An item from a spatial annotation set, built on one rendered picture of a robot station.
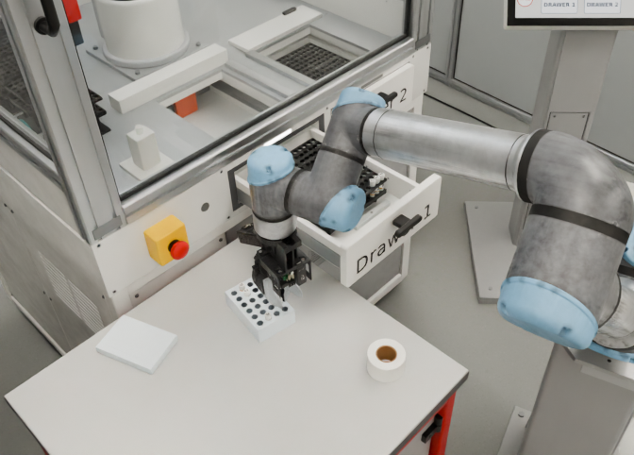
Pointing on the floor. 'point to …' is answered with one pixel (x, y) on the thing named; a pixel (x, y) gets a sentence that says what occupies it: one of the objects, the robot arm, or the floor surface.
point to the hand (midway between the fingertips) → (277, 295)
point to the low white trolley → (246, 379)
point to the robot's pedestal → (570, 413)
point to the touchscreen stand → (501, 220)
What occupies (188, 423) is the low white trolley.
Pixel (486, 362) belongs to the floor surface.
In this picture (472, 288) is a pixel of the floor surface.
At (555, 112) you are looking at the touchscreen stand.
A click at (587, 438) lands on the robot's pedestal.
